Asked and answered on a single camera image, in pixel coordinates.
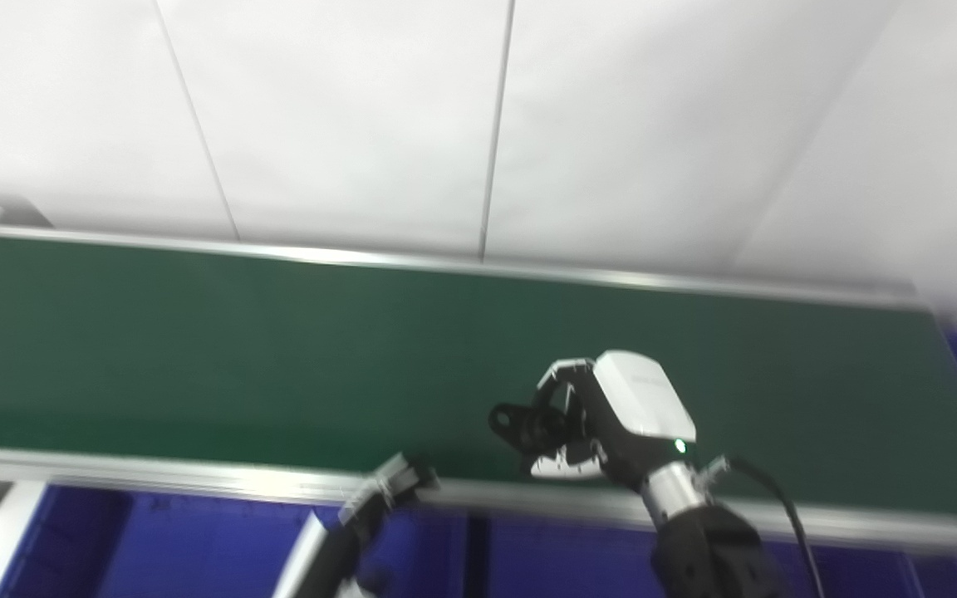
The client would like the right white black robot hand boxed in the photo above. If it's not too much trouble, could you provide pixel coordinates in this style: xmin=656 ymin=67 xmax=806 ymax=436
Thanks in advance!
xmin=528 ymin=350 xmax=698 ymax=491

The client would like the green conveyor belt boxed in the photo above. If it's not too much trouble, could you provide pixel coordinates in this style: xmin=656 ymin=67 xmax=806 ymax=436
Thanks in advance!
xmin=0 ymin=223 xmax=957 ymax=557

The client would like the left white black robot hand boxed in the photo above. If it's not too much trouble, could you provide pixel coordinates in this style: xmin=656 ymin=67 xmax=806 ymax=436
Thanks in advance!
xmin=271 ymin=453 xmax=439 ymax=598

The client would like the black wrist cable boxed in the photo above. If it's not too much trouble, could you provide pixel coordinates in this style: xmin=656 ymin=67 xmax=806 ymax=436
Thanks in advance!
xmin=699 ymin=454 xmax=827 ymax=598

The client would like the black flange part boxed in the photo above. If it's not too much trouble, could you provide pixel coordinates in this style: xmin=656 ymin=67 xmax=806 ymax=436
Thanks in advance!
xmin=488 ymin=402 xmax=569 ymax=453

